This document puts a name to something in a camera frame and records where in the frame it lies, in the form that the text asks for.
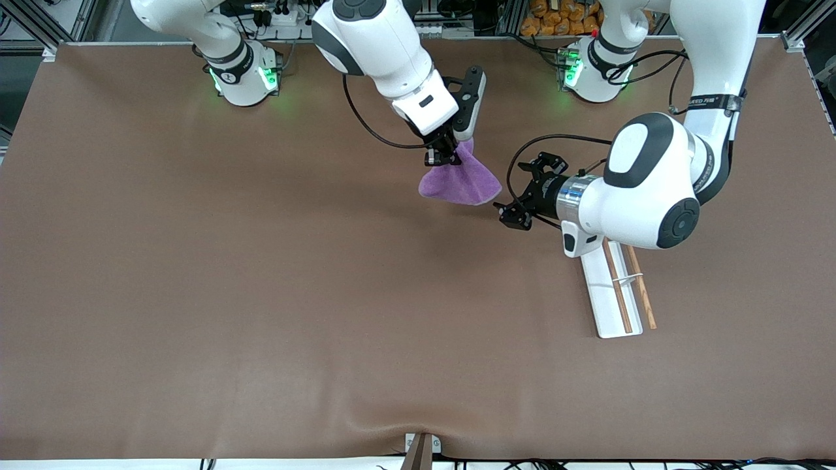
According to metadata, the white rack with wooden bars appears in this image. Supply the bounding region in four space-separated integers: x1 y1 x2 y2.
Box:
580 238 658 339

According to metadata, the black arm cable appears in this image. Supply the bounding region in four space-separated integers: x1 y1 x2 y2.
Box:
507 49 690 229
342 73 428 149

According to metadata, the aluminium frame profile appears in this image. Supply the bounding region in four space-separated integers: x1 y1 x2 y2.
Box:
780 0 827 53
0 0 99 59

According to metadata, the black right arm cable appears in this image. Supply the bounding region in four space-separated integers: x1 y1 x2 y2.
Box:
342 73 428 149

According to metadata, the purple towel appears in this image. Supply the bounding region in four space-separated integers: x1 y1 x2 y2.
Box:
418 139 502 207

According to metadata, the pile of orange packets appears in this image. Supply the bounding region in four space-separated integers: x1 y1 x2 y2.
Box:
521 0 605 37

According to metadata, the white terminal strip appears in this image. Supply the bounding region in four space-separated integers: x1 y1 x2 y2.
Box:
415 23 475 39

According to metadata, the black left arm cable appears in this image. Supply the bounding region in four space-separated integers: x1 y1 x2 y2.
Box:
507 49 690 229

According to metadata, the white power strip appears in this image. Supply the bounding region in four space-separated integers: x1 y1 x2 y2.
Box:
258 7 314 40

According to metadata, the brown angled post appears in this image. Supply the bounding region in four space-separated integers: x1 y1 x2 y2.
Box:
400 434 434 470

